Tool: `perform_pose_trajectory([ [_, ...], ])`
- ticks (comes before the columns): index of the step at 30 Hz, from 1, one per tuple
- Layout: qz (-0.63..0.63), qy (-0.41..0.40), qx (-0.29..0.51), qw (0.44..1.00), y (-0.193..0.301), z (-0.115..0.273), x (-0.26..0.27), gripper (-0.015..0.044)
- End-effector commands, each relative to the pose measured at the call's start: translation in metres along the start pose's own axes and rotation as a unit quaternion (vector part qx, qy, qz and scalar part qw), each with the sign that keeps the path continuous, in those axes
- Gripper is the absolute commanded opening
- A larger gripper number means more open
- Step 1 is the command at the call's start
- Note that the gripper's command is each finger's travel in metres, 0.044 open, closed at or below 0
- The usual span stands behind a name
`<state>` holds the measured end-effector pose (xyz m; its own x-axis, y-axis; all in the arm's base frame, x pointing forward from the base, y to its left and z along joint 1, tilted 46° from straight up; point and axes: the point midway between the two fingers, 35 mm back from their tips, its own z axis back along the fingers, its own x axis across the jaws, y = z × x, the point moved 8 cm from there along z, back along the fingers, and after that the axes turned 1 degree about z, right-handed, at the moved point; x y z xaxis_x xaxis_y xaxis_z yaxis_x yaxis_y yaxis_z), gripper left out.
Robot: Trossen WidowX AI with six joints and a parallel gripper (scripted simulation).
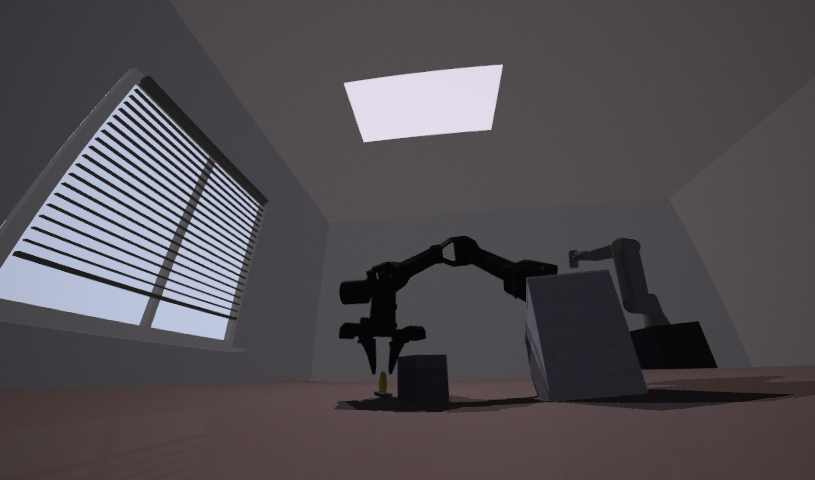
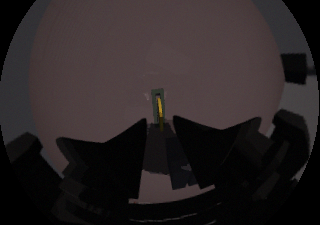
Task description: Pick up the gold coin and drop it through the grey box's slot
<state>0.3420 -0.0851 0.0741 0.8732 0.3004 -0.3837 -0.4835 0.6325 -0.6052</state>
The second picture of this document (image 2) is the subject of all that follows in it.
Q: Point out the gold coin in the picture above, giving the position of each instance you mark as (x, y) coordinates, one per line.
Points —
(160, 115)

